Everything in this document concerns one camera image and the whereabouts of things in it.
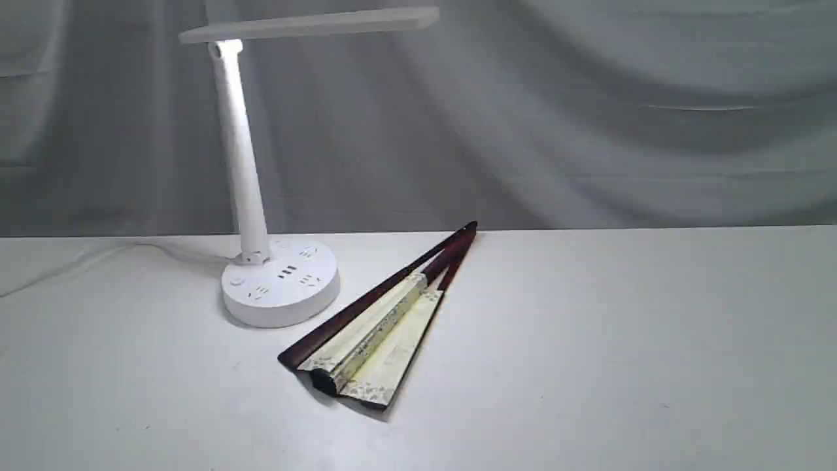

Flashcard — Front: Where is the paper folding fan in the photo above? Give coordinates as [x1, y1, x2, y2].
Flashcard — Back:
[277, 220, 479, 413]

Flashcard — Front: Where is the white desk lamp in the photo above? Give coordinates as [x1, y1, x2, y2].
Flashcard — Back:
[179, 7, 440, 329]

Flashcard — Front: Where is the grey backdrop cloth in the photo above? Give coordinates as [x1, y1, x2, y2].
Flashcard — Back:
[1, 1, 836, 237]

